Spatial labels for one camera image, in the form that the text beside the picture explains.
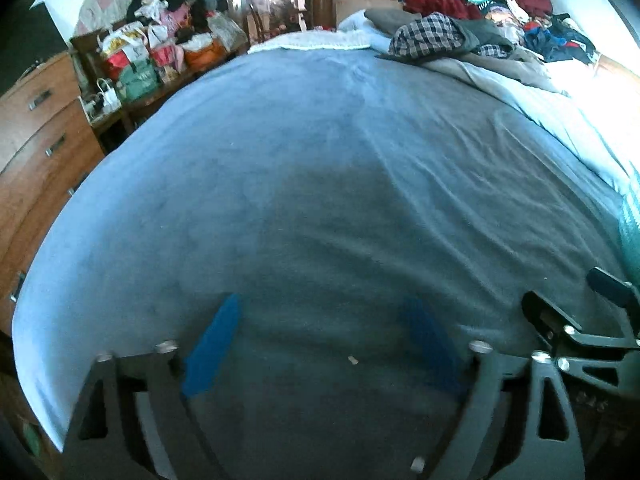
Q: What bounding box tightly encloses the plaid checkered shirt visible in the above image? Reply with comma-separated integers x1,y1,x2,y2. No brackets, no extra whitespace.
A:
388,12,514,61

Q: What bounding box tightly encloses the white duvet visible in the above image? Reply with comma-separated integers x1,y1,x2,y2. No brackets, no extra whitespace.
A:
337,8,639,195

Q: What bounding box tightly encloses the teal plastic basket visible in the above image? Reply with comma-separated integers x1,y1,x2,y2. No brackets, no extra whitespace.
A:
618,192,640,287

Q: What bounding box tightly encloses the cluttered side table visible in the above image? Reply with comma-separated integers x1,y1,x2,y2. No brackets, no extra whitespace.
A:
70,0,248,133

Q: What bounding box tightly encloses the pile of clothes on bed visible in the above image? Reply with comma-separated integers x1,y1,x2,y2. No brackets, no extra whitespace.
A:
398,0,599,66

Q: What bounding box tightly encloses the grey-blue bed blanket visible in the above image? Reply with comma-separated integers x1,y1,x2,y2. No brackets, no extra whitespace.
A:
12,50,623,479

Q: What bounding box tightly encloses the wooden drawer chest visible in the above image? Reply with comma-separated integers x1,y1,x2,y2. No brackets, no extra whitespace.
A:
1,53,104,335

